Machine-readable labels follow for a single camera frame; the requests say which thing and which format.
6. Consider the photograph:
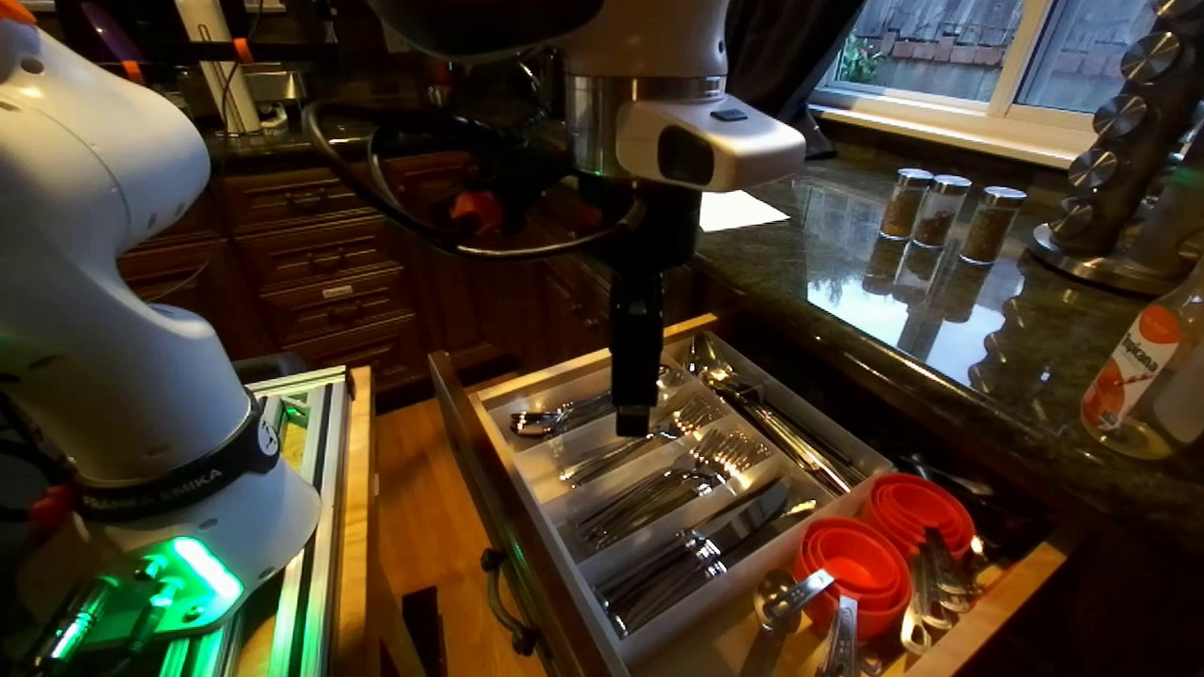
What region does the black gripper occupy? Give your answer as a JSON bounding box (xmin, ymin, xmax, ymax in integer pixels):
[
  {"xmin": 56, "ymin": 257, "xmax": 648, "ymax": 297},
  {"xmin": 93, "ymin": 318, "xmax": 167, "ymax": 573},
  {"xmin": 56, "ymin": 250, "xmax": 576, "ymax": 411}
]
[{"xmin": 606, "ymin": 186, "xmax": 704, "ymax": 445}]

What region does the wide dark wooden drawer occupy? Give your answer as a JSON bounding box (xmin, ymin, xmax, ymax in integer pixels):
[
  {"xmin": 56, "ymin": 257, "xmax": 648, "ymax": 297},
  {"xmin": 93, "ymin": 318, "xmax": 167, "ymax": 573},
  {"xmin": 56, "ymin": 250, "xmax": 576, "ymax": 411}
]
[{"xmin": 428, "ymin": 312, "xmax": 1083, "ymax": 677}]

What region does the narrow dark wooden drawer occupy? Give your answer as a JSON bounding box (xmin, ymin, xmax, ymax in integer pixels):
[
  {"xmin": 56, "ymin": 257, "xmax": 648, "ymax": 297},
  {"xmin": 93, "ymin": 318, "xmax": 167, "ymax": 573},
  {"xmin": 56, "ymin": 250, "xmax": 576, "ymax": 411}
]
[
  {"xmin": 224, "ymin": 163, "xmax": 393, "ymax": 231},
  {"xmin": 278, "ymin": 303, "xmax": 421, "ymax": 380},
  {"xmin": 258, "ymin": 258, "xmax": 409, "ymax": 318},
  {"xmin": 229, "ymin": 219, "xmax": 399, "ymax": 280}
]

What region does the steel fork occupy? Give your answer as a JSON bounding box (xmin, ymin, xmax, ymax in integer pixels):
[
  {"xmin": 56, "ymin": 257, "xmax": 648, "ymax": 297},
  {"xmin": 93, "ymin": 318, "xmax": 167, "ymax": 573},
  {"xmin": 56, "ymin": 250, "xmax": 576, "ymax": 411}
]
[
  {"xmin": 576, "ymin": 461, "xmax": 744, "ymax": 542},
  {"xmin": 560, "ymin": 429, "xmax": 688, "ymax": 495}
]

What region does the shiny steel utensil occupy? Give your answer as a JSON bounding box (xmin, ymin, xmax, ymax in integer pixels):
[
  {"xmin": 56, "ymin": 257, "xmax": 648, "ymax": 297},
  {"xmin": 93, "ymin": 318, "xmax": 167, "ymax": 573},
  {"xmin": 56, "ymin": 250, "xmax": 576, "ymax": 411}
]
[{"xmin": 503, "ymin": 396, "xmax": 621, "ymax": 445}]

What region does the white cutlery tray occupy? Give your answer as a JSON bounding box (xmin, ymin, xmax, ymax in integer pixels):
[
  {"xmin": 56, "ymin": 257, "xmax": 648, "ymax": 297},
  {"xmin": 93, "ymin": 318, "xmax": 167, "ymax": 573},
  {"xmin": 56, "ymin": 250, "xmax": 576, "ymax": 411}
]
[{"xmin": 493, "ymin": 327, "xmax": 897, "ymax": 671}]

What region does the long steel utensil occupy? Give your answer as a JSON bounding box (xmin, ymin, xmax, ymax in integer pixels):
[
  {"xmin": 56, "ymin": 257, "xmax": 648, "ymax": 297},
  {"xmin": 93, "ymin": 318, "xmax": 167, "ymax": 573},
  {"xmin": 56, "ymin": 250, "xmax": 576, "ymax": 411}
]
[{"xmin": 700, "ymin": 360, "xmax": 861, "ymax": 495}]

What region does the flat white paper sheet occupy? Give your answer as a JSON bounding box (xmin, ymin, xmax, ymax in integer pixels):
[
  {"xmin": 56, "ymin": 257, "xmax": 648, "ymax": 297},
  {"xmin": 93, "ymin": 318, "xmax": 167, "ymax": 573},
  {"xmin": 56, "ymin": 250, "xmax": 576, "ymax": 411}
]
[{"xmin": 692, "ymin": 186, "xmax": 793, "ymax": 238}]

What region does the metal measuring scoop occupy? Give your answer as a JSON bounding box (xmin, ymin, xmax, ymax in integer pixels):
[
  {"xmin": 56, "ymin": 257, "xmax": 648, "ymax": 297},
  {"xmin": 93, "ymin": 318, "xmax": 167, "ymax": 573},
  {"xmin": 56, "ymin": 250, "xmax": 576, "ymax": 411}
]
[
  {"xmin": 897, "ymin": 529, "xmax": 989, "ymax": 653},
  {"xmin": 821, "ymin": 594, "xmax": 867, "ymax": 677},
  {"xmin": 751, "ymin": 564, "xmax": 841, "ymax": 637}
]

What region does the orange silicone measuring cup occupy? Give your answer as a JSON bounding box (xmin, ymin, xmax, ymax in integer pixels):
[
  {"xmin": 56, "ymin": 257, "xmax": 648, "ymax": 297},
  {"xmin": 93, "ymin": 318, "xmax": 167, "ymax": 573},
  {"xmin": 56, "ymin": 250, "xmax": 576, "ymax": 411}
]
[
  {"xmin": 788, "ymin": 514, "xmax": 917, "ymax": 647},
  {"xmin": 860, "ymin": 470, "xmax": 978, "ymax": 567}
]

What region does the glass spice jar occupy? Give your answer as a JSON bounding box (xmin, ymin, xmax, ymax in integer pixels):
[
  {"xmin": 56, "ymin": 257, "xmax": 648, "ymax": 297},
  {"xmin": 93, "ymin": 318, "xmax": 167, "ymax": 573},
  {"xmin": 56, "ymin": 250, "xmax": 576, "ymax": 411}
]
[
  {"xmin": 881, "ymin": 167, "xmax": 937, "ymax": 245},
  {"xmin": 916, "ymin": 169, "xmax": 978, "ymax": 252},
  {"xmin": 961, "ymin": 186, "xmax": 1031, "ymax": 270}
]

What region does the white framed window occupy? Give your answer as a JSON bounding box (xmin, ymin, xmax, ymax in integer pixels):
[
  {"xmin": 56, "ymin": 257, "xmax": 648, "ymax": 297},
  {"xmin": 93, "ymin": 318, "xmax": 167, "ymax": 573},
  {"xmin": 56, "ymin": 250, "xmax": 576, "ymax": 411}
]
[{"xmin": 807, "ymin": 0, "xmax": 1163, "ymax": 172}]

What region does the white bottle orange label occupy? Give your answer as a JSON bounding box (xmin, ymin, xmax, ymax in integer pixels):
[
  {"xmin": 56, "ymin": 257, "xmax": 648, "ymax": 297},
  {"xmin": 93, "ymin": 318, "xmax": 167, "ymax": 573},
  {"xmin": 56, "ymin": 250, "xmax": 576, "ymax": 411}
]
[{"xmin": 1078, "ymin": 258, "xmax": 1204, "ymax": 459}]

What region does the white slanted board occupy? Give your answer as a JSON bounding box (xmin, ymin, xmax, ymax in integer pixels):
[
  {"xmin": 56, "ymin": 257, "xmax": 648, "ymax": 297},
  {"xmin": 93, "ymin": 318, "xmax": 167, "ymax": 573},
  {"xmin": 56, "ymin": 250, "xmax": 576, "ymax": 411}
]
[{"xmin": 172, "ymin": 0, "xmax": 265, "ymax": 138}]

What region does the metal spice rack carousel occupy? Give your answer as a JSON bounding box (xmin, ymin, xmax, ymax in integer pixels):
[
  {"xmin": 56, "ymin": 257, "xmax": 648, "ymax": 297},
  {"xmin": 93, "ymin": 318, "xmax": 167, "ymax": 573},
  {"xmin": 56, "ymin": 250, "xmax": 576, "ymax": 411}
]
[{"xmin": 1029, "ymin": 0, "xmax": 1204, "ymax": 302}]

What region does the black rod orange tip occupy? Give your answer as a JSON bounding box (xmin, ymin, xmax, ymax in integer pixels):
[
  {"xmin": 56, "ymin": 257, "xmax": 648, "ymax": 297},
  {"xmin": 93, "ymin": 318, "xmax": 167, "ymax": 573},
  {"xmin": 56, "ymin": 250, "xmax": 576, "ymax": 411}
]
[{"xmin": 155, "ymin": 34, "xmax": 258, "ymax": 68}]

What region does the black handled knife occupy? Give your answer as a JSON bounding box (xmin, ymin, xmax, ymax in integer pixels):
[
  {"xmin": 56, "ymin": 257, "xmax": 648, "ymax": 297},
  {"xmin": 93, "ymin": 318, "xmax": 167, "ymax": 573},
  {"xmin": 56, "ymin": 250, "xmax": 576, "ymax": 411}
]
[
  {"xmin": 600, "ymin": 529, "xmax": 757, "ymax": 637},
  {"xmin": 650, "ymin": 490, "xmax": 823, "ymax": 578}
]

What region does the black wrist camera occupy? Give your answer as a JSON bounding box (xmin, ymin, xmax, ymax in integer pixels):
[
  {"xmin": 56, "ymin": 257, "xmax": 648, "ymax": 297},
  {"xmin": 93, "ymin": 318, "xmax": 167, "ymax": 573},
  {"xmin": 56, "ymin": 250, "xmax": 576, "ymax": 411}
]
[{"xmin": 446, "ymin": 153, "xmax": 621, "ymax": 257}]

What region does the aluminium frame robot cart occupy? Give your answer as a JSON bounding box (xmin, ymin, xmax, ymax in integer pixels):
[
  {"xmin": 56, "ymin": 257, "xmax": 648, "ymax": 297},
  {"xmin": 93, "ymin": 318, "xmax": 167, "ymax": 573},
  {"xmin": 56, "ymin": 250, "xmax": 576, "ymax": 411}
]
[{"xmin": 164, "ymin": 360, "xmax": 382, "ymax": 677}]

